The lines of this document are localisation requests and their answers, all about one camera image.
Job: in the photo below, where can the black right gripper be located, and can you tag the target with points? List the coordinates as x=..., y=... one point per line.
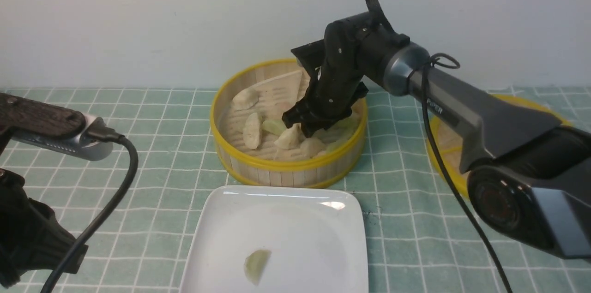
x=336, y=65

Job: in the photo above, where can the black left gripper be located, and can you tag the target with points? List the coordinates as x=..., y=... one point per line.
x=31, y=238

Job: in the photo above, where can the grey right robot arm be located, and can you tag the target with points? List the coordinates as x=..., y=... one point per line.
x=528, y=173

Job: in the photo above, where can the white square plate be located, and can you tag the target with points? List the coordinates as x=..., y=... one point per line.
x=316, y=237

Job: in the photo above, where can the white dumpling centre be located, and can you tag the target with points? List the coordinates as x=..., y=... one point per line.
x=290, y=138

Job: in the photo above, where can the white dumpling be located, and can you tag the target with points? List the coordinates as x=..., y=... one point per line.
x=245, y=99
x=252, y=131
x=290, y=138

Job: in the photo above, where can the green dumpling front left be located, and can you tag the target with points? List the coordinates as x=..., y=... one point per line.
x=274, y=126

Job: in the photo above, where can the white steamer liner paper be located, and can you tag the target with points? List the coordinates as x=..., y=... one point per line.
x=276, y=95

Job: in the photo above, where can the yellow bamboo steamer basket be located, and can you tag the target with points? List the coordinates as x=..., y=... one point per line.
x=321, y=171

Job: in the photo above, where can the white dumpling upper left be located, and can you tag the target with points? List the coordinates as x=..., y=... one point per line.
x=245, y=99

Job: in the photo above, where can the yellow bamboo steamer lid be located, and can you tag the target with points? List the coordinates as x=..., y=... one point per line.
x=450, y=143

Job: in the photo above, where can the green checkered tablecloth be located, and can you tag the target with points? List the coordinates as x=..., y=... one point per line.
x=418, y=238

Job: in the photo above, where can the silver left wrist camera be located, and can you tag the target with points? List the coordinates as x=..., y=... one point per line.
x=51, y=127

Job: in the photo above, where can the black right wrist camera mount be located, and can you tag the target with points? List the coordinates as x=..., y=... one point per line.
x=376, y=7

